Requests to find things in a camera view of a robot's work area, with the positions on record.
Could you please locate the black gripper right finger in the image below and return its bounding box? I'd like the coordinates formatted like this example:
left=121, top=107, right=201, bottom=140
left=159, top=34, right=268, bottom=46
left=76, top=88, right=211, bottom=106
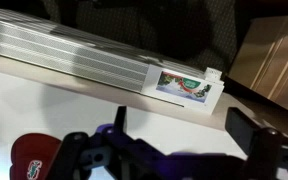
left=224, top=107, right=285, bottom=180

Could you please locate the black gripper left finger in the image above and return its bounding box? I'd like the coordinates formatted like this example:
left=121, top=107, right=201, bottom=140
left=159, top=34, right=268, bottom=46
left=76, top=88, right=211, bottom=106
left=45, top=105, right=142, bottom=180

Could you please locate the maroon cap with logo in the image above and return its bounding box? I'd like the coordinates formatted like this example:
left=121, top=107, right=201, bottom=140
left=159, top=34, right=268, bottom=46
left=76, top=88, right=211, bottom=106
left=9, top=132, right=64, bottom=180

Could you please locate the colourful sticker label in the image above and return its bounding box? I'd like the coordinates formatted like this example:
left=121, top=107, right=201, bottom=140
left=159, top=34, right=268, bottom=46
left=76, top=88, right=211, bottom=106
left=155, top=70, right=214, bottom=104

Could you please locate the brown wooden panel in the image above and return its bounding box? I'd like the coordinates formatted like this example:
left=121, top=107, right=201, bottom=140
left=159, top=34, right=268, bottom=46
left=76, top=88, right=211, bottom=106
left=228, top=14, right=288, bottom=118

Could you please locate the white ribbed radiator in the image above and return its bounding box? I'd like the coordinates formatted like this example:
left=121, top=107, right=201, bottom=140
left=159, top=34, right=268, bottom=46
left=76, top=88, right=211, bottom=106
left=0, top=6, right=225, bottom=116

